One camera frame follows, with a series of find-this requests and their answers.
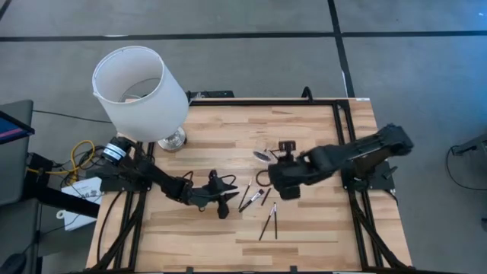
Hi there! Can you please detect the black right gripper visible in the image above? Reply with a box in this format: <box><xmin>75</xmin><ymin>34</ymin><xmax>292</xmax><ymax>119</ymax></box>
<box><xmin>268</xmin><ymin>140</ymin><xmax>311</xmax><ymax>201</ymax></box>

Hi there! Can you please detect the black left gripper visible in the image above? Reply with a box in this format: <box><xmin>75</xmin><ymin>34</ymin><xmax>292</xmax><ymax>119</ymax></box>
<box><xmin>188</xmin><ymin>169</ymin><xmax>240</xmax><ymax>221</ymax></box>

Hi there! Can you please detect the long thin black makeup brush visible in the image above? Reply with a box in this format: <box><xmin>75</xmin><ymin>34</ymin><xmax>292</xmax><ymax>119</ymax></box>
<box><xmin>259</xmin><ymin>205</ymin><xmax>275</xmax><ymax>242</ymax></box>

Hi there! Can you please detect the black brush silver ferrule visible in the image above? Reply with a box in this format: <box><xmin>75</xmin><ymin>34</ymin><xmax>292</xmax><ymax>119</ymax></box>
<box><xmin>238</xmin><ymin>189</ymin><xmax>265</xmax><ymax>213</ymax></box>

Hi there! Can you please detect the white shade silver table lamp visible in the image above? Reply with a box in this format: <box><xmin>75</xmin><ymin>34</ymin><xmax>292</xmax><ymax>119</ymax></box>
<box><xmin>91</xmin><ymin>45</ymin><xmax>190</xmax><ymax>153</ymax></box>

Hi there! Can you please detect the white paper tag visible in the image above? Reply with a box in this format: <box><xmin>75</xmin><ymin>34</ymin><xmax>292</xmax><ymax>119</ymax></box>
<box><xmin>56</xmin><ymin>177</ymin><xmax>104</xmax><ymax>232</ymax></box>

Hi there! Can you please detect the black stand bar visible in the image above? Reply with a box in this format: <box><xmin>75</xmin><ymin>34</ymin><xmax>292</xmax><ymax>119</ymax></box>
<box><xmin>24</xmin><ymin>151</ymin><xmax>100</xmax><ymax>220</ymax></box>

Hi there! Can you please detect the grey stand foot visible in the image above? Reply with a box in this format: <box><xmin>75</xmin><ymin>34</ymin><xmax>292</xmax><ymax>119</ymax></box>
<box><xmin>451</xmin><ymin>131</ymin><xmax>487</xmax><ymax>157</ymax></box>

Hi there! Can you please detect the grey cabinet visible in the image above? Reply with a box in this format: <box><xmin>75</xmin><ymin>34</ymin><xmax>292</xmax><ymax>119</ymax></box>
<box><xmin>0</xmin><ymin>99</ymin><xmax>39</xmax><ymax>209</ymax></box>

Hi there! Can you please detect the dark monitor screen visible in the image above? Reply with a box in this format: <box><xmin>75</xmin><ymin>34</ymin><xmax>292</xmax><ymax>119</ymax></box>
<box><xmin>0</xmin><ymin>110</ymin><xmax>36</xmax><ymax>145</ymax></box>

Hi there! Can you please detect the black computer mouse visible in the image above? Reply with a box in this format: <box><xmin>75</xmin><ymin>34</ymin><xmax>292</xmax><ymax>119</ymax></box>
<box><xmin>0</xmin><ymin>252</ymin><xmax>27</xmax><ymax>274</ymax></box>

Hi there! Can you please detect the black aluminium frame rail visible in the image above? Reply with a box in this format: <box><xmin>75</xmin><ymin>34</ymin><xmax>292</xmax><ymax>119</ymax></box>
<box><xmin>189</xmin><ymin>98</ymin><xmax>349</xmax><ymax>107</ymax></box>

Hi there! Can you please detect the black aluminium side frame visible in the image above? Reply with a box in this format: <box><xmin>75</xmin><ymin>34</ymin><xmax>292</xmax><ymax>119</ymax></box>
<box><xmin>90</xmin><ymin>141</ymin><xmax>156</xmax><ymax>272</ymax></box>
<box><xmin>331</xmin><ymin>99</ymin><xmax>412</xmax><ymax>272</ymax></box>

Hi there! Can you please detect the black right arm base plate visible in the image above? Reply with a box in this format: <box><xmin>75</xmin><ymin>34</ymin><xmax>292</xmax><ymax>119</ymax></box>
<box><xmin>340</xmin><ymin>159</ymin><xmax>399</xmax><ymax>192</ymax></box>

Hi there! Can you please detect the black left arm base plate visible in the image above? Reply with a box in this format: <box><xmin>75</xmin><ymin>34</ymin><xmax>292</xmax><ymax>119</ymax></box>
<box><xmin>86</xmin><ymin>167</ymin><xmax>153</xmax><ymax>193</ymax></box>

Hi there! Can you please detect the yellow cable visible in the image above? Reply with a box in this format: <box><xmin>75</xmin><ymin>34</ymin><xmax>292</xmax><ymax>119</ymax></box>
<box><xmin>26</xmin><ymin>139</ymin><xmax>96</xmax><ymax>184</ymax></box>

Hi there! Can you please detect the thin black floor cable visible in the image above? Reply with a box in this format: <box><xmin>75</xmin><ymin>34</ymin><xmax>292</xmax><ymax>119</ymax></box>
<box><xmin>32</xmin><ymin>109</ymin><xmax>113</xmax><ymax>125</ymax></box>

